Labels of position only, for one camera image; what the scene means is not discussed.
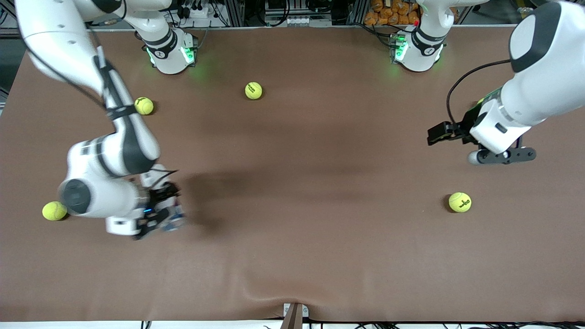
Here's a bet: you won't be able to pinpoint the brown table mat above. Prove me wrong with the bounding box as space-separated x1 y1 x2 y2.
0 25 585 323

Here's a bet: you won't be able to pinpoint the orange snack packets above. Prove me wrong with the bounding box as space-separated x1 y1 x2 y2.
364 0 422 26

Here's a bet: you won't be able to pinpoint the metal table edge clamp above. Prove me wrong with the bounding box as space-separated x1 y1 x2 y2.
282 302 310 329

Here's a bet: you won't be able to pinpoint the white power strip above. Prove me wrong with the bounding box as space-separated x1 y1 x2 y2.
181 2 219 21

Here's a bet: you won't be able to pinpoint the black electronics unit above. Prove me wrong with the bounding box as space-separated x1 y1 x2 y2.
264 0 336 16

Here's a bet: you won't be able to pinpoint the black base cable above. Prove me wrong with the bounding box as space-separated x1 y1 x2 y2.
354 22 394 42

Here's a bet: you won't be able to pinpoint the aluminium frame post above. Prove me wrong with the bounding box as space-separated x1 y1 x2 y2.
350 0 372 24
223 0 247 27

